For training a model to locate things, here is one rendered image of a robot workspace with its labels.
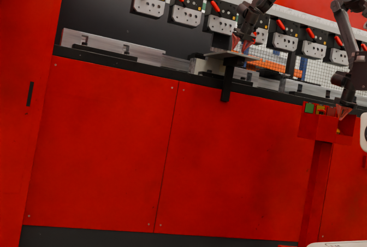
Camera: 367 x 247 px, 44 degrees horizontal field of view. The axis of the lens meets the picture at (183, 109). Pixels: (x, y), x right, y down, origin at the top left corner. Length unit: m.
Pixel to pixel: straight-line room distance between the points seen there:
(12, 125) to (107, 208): 0.57
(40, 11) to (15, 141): 0.52
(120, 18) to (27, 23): 0.96
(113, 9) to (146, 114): 0.87
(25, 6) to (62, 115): 0.47
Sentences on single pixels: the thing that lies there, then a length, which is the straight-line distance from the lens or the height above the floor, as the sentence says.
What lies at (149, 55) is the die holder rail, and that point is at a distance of 2.23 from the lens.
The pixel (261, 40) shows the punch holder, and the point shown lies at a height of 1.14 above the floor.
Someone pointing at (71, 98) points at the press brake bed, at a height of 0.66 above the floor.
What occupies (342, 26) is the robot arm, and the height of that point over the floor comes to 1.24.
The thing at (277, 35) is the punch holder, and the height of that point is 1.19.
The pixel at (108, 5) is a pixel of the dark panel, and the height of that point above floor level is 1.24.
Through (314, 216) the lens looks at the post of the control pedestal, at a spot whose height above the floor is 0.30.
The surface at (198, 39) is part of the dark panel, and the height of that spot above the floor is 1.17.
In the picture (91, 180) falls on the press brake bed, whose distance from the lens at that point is 2.08.
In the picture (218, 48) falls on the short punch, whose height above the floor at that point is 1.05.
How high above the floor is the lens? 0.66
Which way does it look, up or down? 1 degrees up
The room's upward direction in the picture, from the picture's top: 10 degrees clockwise
